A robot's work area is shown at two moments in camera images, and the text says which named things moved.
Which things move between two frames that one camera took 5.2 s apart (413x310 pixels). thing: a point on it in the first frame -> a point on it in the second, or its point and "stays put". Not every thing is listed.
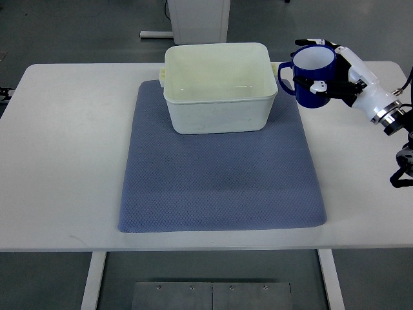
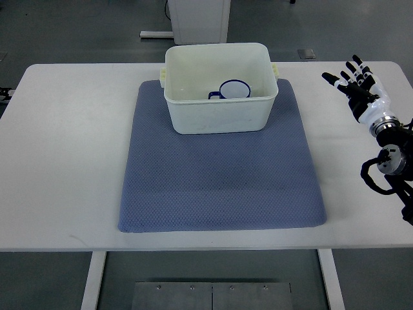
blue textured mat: [175, 182] stays put
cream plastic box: [219, 88] stays put
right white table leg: [331, 279] stays put
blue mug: [317, 62] -> [233, 88]
